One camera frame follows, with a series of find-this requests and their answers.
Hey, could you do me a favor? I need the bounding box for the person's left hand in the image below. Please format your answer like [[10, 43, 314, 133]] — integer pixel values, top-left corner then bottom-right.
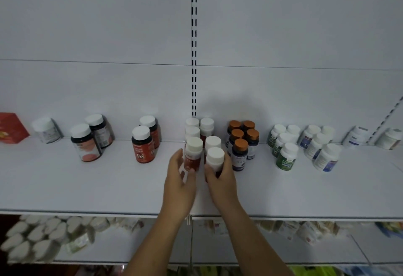
[[161, 148, 197, 220]]

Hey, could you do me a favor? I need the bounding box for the person's right hand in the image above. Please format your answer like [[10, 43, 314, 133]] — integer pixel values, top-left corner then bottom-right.
[[204, 156, 240, 210]]

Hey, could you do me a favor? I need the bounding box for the red bottle white cap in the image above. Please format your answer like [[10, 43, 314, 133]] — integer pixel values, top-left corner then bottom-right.
[[131, 125, 157, 164], [139, 115, 161, 151]]

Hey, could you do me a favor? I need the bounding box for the white metal shelf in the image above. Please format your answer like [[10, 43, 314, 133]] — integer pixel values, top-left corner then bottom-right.
[[0, 0, 403, 276]]

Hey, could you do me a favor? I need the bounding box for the dark bottle orange label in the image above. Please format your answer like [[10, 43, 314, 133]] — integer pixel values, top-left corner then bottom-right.
[[84, 114, 115, 149], [70, 124, 103, 162]]

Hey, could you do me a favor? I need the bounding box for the white bottle blue lid sticker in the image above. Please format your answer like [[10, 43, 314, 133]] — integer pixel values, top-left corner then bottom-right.
[[342, 125, 369, 147]]

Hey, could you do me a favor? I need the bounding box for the silver label bottle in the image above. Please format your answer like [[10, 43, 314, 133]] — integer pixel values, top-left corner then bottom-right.
[[31, 117, 63, 144]]

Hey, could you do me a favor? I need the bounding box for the orange label white bottle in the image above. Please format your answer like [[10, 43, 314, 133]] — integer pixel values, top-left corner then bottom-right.
[[375, 128, 403, 151]]

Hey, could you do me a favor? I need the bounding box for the person's right forearm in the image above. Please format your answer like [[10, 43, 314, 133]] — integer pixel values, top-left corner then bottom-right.
[[217, 203, 293, 276]]

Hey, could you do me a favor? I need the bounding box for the person's left forearm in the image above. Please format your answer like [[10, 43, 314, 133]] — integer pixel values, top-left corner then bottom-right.
[[123, 209, 193, 276]]

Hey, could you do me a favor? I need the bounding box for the red carton box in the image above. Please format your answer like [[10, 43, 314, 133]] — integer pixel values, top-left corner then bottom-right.
[[0, 112, 31, 145]]

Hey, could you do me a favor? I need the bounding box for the pile of green packets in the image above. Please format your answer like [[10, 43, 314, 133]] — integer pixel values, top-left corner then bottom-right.
[[289, 266, 340, 276]]

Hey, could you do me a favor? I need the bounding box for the stack of white heart-lid jars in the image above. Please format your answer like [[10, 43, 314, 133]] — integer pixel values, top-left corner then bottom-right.
[[0, 214, 98, 264]]

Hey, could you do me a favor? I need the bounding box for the blue packet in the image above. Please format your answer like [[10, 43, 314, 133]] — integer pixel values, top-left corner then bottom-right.
[[376, 221, 403, 239]]

